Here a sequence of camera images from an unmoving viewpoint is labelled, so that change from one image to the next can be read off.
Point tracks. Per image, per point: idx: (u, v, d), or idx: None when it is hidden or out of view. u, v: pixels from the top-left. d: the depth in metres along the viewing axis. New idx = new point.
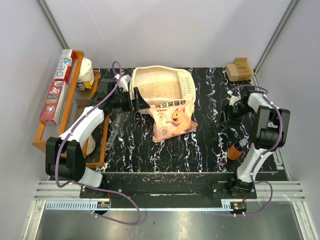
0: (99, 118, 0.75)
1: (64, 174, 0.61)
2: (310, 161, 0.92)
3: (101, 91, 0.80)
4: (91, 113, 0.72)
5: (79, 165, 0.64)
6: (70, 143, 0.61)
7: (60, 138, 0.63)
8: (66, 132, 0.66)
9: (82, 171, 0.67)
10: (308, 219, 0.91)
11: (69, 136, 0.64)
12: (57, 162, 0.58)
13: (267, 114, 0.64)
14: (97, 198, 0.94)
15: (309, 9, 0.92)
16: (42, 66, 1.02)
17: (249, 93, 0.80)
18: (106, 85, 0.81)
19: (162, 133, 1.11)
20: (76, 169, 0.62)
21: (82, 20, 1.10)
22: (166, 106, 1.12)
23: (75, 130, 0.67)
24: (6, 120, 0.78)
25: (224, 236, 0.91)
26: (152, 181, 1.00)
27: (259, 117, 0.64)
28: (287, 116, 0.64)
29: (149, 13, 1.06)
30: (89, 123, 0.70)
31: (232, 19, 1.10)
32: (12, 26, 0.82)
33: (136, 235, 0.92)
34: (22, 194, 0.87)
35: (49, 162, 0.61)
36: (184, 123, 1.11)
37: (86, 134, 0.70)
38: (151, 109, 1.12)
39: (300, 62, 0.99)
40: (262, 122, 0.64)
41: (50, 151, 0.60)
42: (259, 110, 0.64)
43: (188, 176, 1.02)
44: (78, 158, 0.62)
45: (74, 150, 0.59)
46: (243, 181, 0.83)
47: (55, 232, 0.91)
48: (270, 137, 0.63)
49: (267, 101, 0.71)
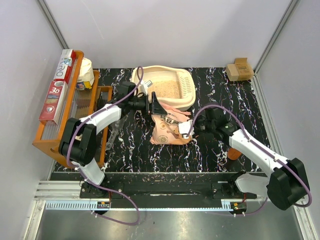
0: (116, 115, 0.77)
1: (73, 153, 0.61)
2: (310, 161, 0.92)
3: (122, 93, 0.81)
4: (110, 108, 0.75)
5: (90, 150, 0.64)
6: (88, 125, 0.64)
7: (79, 120, 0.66)
8: (86, 116, 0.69)
9: (91, 159, 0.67)
10: (308, 219, 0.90)
11: (88, 121, 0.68)
12: (73, 137, 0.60)
13: (286, 179, 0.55)
14: (97, 198, 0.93)
15: (309, 10, 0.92)
16: (42, 66, 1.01)
17: (226, 133, 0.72)
18: (126, 88, 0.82)
19: (161, 140, 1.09)
20: (87, 151, 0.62)
21: (82, 20, 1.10)
22: (171, 122, 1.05)
23: (95, 117, 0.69)
24: (6, 121, 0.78)
25: (224, 236, 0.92)
26: (152, 181, 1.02)
27: (282, 186, 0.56)
28: (301, 167, 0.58)
29: (148, 13, 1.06)
30: (107, 115, 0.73)
31: (232, 19, 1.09)
32: (12, 26, 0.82)
33: (136, 235, 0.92)
34: (22, 194, 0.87)
35: (64, 139, 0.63)
36: (184, 139, 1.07)
37: (101, 126, 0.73)
38: (155, 117, 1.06)
39: (300, 62, 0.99)
40: (286, 187, 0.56)
41: (68, 128, 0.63)
42: (277, 180, 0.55)
43: (188, 176, 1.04)
44: (91, 143, 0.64)
45: (90, 132, 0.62)
46: (243, 187, 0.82)
47: (56, 232, 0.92)
48: (299, 193, 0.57)
49: (269, 154, 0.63)
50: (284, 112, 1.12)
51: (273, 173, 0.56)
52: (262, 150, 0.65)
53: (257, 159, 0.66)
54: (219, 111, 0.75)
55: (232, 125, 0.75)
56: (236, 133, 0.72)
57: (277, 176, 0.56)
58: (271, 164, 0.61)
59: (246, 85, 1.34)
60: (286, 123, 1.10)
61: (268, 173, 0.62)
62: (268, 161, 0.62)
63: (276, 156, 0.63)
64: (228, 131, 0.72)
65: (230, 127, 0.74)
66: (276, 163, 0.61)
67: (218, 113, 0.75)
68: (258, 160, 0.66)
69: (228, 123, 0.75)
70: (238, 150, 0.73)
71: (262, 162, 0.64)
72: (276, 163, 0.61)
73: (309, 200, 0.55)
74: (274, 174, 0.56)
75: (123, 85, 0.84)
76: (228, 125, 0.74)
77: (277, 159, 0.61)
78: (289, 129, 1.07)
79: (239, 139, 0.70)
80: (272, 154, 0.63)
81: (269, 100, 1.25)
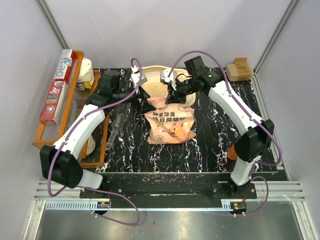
0: (98, 120, 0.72)
1: (58, 181, 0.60)
2: (311, 161, 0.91)
3: (104, 85, 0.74)
4: (88, 116, 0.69)
5: (75, 172, 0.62)
6: (64, 153, 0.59)
7: (55, 147, 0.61)
8: (61, 141, 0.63)
9: (79, 178, 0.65)
10: (308, 219, 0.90)
11: (64, 145, 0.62)
12: (51, 171, 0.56)
13: (256, 137, 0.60)
14: (97, 198, 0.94)
15: (309, 10, 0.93)
16: (42, 66, 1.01)
17: (205, 80, 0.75)
18: (108, 79, 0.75)
19: (157, 140, 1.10)
20: (72, 176, 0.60)
21: (82, 20, 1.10)
22: (164, 120, 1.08)
23: (70, 137, 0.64)
24: (6, 121, 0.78)
25: (224, 236, 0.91)
26: (152, 181, 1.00)
27: (252, 144, 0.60)
28: (271, 127, 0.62)
29: (149, 13, 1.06)
30: (86, 127, 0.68)
31: (232, 18, 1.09)
32: (12, 26, 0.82)
33: (136, 235, 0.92)
34: (22, 194, 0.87)
35: (45, 169, 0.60)
36: (180, 138, 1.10)
37: (83, 140, 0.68)
38: (150, 119, 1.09)
39: (300, 62, 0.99)
40: (253, 145, 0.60)
41: (43, 159, 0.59)
42: (249, 138, 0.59)
43: (188, 175, 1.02)
44: (73, 167, 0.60)
45: (68, 162, 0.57)
46: (236, 180, 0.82)
47: (56, 232, 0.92)
48: (263, 148, 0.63)
49: (246, 112, 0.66)
50: (284, 113, 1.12)
51: (247, 132, 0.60)
52: (241, 107, 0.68)
53: (234, 115, 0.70)
54: (199, 61, 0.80)
55: (217, 74, 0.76)
56: (220, 86, 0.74)
57: (249, 133, 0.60)
58: (245, 123, 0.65)
59: (246, 85, 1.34)
60: (286, 123, 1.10)
61: (242, 130, 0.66)
62: (244, 120, 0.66)
63: (253, 115, 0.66)
64: (210, 81, 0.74)
65: (213, 76, 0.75)
66: (252, 122, 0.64)
67: (198, 63, 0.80)
68: (235, 116, 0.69)
69: (211, 72, 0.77)
70: (217, 101, 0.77)
71: (238, 119, 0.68)
72: (251, 122, 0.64)
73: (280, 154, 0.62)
74: (247, 133, 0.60)
75: (105, 73, 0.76)
76: (211, 74, 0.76)
77: (253, 119, 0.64)
78: (289, 129, 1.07)
79: (220, 92, 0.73)
80: (249, 113, 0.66)
81: (269, 100, 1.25)
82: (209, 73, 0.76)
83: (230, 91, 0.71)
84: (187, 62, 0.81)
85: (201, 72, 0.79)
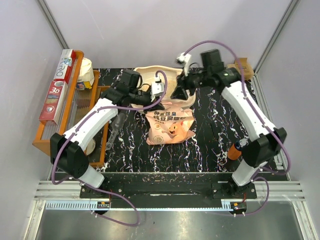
0: (110, 115, 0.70)
1: (63, 169, 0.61)
2: (311, 161, 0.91)
3: (123, 81, 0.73)
4: (101, 110, 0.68)
5: (81, 163, 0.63)
6: (72, 144, 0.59)
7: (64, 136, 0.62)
8: (71, 131, 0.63)
9: (83, 169, 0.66)
10: (308, 219, 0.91)
11: (73, 136, 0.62)
12: (57, 160, 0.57)
13: (267, 144, 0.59)
14: (97, 198, 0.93)
15: (309, 10, 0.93)
16: (42, 66, 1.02)
17: (221, 79, 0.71)
18: (128, 75, 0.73)
19: (156, 141, 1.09)
20: (77, 166, 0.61)
21: (82, 20, 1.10)
22: (165, 119, 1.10)
23: (80, 129, 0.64)
24: (6, 121, 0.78)
25: (224, 236, 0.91)
26: (152, 181, 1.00)
27: (261, 150, 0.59)
28: (284, 135, 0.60)
29: (148, 13, 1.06)
30: (97, 120, 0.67)
31: (232, 19, 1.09)
32: (12, 26, 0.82)
33: (136, 235, 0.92)
34: (22, 194, 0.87)
35: (52, 155, 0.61)
36: (179, 136, 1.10)
37: (92, 134, 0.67)
38: (150, 119, 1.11)
39: (300, 62, 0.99)
40: (262, 151, 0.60)
41: (52, 146, 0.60)
42: (259, 146, 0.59)
43: (188, 176, 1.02)
44: (79, 158, 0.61)
45: (74, 153, 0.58)
46: (236, 180, 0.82)
47: (56, 232, 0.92)
48: (272, 155, 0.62)
49: (260, 118, 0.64)
50: (283, 113, 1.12)
51: (257, 139, 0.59)
52: (255, 112, 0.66)
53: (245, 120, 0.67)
54: (217, 56, 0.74)
55: (233, 74, 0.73)
56: (235, 87, 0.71)
57: (259, 141, 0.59)
58: (257, 129, 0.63)
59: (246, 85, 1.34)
60: (286, 123, 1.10)
61: (252, 135, 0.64)
62: (256, 126, 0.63)
63: (265, 122, 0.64)
64: (226, 80, 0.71)
65: (229, 75, 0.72)
66: (264, 129, 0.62)
67: (215, 59, 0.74)
68: (247, 120, 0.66)
69: (227, 71, 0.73)
70: (229, 102, 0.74)
71: (250, 124, 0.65)
72: (264, 129, 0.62)
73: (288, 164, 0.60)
74: (258, 140, 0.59)
75: (126, 71, 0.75)
76: (227, 73, 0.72)
77: (266, 126, 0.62)
78: (289, 129, 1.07)
79: (235, 93, 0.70)
80: (263, 120, 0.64)
81: (269, 100, 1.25)
82: (226, 71, 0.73)
83: (245, 94, 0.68)
84: (203, 55, 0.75)
85: (217, 68, 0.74)
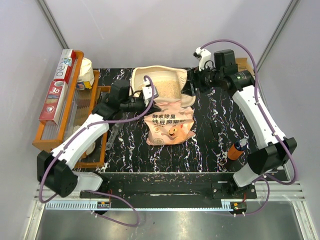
0: (102, 131, 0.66)
1: (50, 188, 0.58)
2: (311, 161, 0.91)
3: (112, 95, 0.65)
4: (92, 126, 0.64)
5: (69, 182, 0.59)
6: (59, 162, 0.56)
7: (52, 154, 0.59)
8: (59, 148, 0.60)
9: (72, 188, 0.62)
10: (308, 219, 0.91)
11: (61, 154, 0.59)
12: (43, 179, 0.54)
13: (274, 153, 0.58)
14: (97, 198, 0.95)
15: (309, 10, 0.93)
16: (42, 66, 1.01)
17: (232, 81, 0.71)
18: (116, 90, 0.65)
19: (157, 142, 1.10)
20: (64, 185, 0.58)
21: (82, 20, 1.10)
22: (164, 123, 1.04)
23: (69, 146, 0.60)
24: (6, 120, 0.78)
25: (224, 236, 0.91)
26: (152, 181, 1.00)
27: (268, 159, 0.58)
28: (293, 145, 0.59)
29: (148, 13, 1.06)
30: (87, 137, 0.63)
31: (232, 19, 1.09)
32: (12, 26, 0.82)
33: (135, 235, 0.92)
34: (22, 194, 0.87)
35: (40, 173, 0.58)
36: (179, 137, 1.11)
37: (82, 151, 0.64)
38: (148, 123, 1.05)
39: (300, 62, 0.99)
40: (269, 160, 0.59)
41: (39, 164, 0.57)
42: (266, 155, 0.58)
43: (188, 176, 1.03)
44: (67, 177, 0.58)
45: (61, 172, 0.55)
46: (236, 180, 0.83)
47: (55, 232, 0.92)
48: (278, 164, 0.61)
49: (270, 126, 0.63)
50: (283, 113, 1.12)
51: (265, 148, 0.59)
52: (265, 118, 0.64)
53: (254, 126, 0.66)
54: (230, 57, 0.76)
55: (246, 77, 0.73)
56: (247, 91, 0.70)
57: (268, 149, 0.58)
58: (266, 137, 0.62)
59: None
60: (286, 123, 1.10)
61: (261, 142, 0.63)
62: (266, 134, 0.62)
63: (276, 131, 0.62)
64: (238, 83, 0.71)
65: (242, 79, 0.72)
66: (273, 138, 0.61)
67: (228, 60, 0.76)
68: (257, 126, 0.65)
69: (240, 74, 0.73)
70: (239, 106, 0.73)
71: (259, 131, 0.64)
72: (273, 137, 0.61)
73: (294, 176, 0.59)
74: (266, 149, 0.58)
75: (115, 84, 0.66)
76: (240, 76, 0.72)
77: (275, 134, 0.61)
78: (289, 129, 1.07)
79: (246, 98, 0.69)
80: (273, 128, 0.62)
81: (269, 100, 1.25)
82: (239, 75, 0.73)
83: (257, 99, 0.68)
84: (217, 55, 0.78)
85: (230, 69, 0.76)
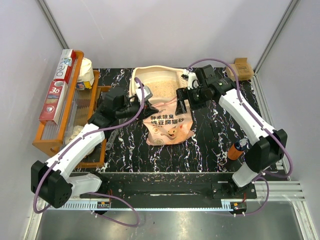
0: (97, 141, 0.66)
1: (44, 198, 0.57)
2: (311, 161, 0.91)
3: (106, 105, 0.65)
4: (87, 136, 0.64)
5: (63, 193, 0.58)
6: (54, 173, 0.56)
7: (46, 164, 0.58)
8: (54, 159, 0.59)
9: (65, 199, 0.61)
10: (308, 219, 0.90)
11: (56, 165, 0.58)
12: (37, 190, 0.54)
13: (268, 147, 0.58)
14: (97, 198, 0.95)
15: (309, 10, 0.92)
16: (42, 66, 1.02)
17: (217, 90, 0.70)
18: (111, 100, 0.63)
19: (157, 143, 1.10)
20: (58, 196, 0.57)
21: (82, 20, 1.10)
22: (163, 123, 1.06)
23: (64, 156, 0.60)
24: (6, 120, 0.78)
25: (224, 236, 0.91)
26: (152, 181, 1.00)
27: (262, 154, 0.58)
28: (284, 137, 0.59)
29: (148, 13, 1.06)
30: (83, 147, 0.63)
31: (232, 18, 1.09)
32: (12, 26, 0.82)
33: (136, 235, 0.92)
34: (22, 194, 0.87)
35: (33, 183, 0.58)
36: (178, 138, 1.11)
37: (77, 160, 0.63)
38: (147, 123, 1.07)
39: (300, 62, 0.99)
40: (264, 154, 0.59)
41: (33, 175, 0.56)
42: (260, 148, 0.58)
43: (188, 176, 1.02)
44: (61, 188, 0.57)
45: (56, 183, 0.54)
46: (236, 182, 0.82)
47: (56, 232, 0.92)
48: (274, 159, 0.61)
49: (257, 121, 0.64)
50: (283, 113, 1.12)
51: (258, 142, 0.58)
52: (251, 115, 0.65)
53: (243, 124, 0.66)
54: (210, 70, 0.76)
55: (228, 83, 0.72)
56: (231, 94, 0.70)
57: (261, 143, 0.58)
58: (257, 132, 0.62)
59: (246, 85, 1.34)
60: (286, 123, 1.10)
61: (252, 139, 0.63)
62: (255, 129, 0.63)
63: (264, 124, 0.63)
64: (221, 89, 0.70)
65: (224, 85, 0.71)
66: (263, 132, 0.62)
67: (208, 72, 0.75)
68: (246, 124, 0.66)
69: (222, 81, 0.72)
70: (226, 110, 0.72)
71: (248, 128, 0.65)
72: (263, 131, 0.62)
73: (290, 167, 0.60)
74: (259, 142, 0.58)
75: (108, 93, 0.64)
76: (222, 83, 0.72)
77: (264, 128, 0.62)
78: (289, 129, 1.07)
79: (231, 100, 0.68)
80: (261, 122, 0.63)
81: (269, 100, 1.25)
82: (220, 81, 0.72)
83: (241, 99, 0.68)
84: (198, 71, 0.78)
85: (212, 81, 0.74)
